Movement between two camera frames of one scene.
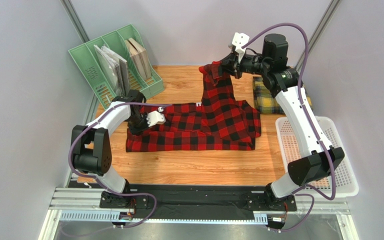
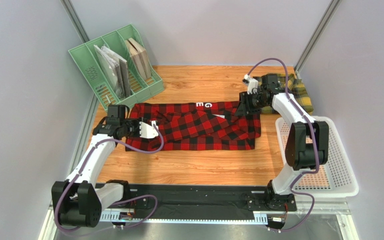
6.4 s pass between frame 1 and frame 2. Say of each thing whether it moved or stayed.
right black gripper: moved
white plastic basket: stayed
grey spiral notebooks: stayed
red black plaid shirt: moved
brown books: stayed
